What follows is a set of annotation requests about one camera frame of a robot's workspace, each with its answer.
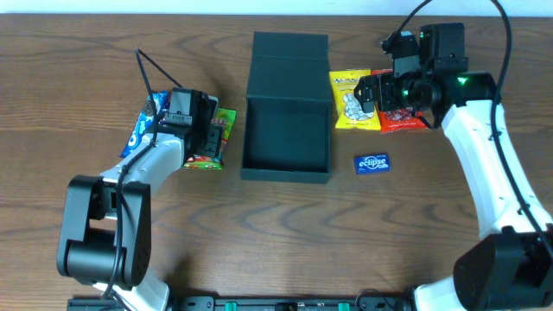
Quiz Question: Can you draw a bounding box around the green Haribo gummy bag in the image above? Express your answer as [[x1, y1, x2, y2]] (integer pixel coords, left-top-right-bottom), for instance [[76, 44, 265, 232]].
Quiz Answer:
[[183, 108, 237, 170]]

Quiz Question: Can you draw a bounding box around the yellow Hacks candy bag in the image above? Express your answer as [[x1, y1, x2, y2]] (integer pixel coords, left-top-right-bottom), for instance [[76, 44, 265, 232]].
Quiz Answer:
[[329, 69, 381, 130]]

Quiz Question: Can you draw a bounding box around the blue Oreo cookie pack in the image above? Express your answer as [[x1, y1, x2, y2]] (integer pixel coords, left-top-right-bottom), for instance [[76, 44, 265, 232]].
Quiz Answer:
[[120, 91, 169, 158]]

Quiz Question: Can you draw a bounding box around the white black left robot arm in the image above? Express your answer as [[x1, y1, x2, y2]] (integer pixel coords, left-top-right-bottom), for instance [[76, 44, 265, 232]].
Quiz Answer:
[[56, 87, 220, 310]]

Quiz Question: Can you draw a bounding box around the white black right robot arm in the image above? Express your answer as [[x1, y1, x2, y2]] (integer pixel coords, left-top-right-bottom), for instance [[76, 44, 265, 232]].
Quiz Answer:
[[353, 23, 552, 310]]

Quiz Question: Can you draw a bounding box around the red Hacks candy bag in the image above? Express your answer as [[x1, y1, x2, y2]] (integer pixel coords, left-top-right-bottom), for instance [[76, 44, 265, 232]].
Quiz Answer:
[[370, 68, 429, 135]]

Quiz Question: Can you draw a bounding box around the blue Eclipse mint box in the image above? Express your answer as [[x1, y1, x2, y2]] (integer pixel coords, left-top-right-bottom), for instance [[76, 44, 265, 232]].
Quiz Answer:
[[353, 153, 391, 175]]

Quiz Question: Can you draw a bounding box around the dark green open box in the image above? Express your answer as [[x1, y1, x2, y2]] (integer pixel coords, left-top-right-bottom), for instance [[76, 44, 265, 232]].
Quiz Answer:
[[240, 32, 333, 184]]

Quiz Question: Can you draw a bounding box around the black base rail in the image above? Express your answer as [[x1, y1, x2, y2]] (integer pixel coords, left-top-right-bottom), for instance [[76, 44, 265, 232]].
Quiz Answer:
[[67, 288, 418, 311]]

